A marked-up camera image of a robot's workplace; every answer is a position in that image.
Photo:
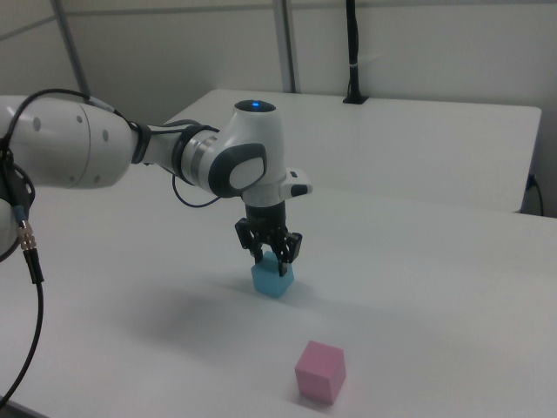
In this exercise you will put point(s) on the slanted grey metal post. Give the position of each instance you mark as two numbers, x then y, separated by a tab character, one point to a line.
74	52

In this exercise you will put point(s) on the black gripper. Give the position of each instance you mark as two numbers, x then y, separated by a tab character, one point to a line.
265	217

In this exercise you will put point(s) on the pink foam cube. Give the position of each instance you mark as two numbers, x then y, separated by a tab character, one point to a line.
320	370

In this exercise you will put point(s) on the blue foam cube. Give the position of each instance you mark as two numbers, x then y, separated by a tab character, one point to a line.
272	283

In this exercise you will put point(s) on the upright grey metal post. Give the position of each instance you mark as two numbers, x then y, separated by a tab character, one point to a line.
288	43

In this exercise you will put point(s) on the black camera pole with base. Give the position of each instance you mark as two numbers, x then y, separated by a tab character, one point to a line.
353	52

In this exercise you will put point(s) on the white side table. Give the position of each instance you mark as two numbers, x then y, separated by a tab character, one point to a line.
413	148

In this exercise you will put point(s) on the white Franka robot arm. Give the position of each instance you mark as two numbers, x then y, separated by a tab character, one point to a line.
87	148

